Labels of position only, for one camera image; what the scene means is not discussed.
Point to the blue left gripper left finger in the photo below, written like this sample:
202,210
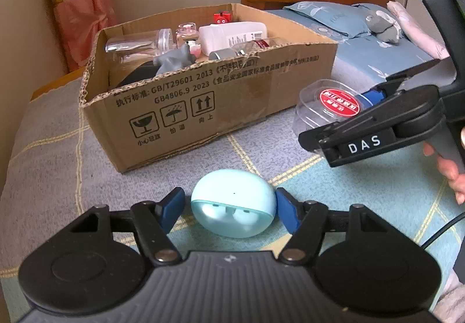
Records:
168,210

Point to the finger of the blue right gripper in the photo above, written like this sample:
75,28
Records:
374,95

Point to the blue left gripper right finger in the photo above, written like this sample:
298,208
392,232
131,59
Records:
290,210

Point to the clear round red-label container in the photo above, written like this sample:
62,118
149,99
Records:
322,103

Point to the light blue earbud case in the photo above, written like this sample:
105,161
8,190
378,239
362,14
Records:
234,203

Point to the glass jar silver lid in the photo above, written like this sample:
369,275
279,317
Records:
232,52

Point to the grey plush toy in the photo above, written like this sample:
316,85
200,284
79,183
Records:
174,60

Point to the clear plastic jar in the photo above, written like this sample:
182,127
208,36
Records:
144,47

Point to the white plastic bottle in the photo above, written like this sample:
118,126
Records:
223,36

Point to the red toy train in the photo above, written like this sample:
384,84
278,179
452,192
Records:
222,17

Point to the person right hand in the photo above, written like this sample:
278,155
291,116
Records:
449,169

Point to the blue bed sheet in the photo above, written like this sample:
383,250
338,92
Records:
363,62

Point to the pink folded cloth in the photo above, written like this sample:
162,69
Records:
415,33

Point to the grey plush on bed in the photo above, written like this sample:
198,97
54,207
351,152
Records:
383,26

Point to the blue floral pillow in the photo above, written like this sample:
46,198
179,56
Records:
348,20

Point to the brown cardboard box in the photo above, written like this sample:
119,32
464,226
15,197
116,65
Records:
168,114

